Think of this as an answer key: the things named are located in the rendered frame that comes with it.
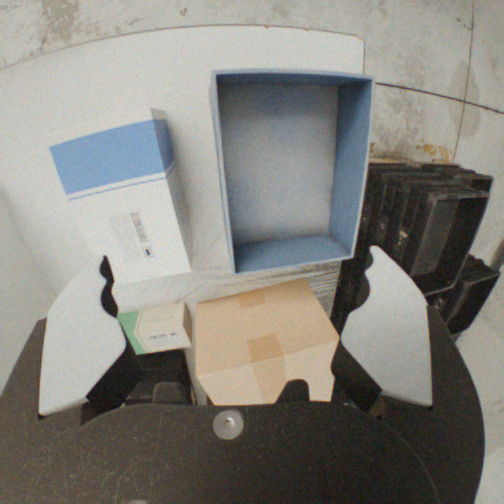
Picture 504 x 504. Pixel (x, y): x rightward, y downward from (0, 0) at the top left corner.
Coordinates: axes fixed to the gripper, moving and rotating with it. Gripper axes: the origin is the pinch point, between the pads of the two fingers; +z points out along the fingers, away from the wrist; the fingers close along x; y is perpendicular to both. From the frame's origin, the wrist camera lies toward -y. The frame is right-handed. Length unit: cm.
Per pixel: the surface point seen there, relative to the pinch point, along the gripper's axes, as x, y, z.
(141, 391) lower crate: -20.6, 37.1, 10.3
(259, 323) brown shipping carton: 2.2, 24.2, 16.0
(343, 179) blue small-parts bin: 12.4, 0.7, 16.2
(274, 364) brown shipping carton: 4.0, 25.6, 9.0
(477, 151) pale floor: 152, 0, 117
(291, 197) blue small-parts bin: 6.5, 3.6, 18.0
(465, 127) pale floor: 133, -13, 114
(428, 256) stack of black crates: 72, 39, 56
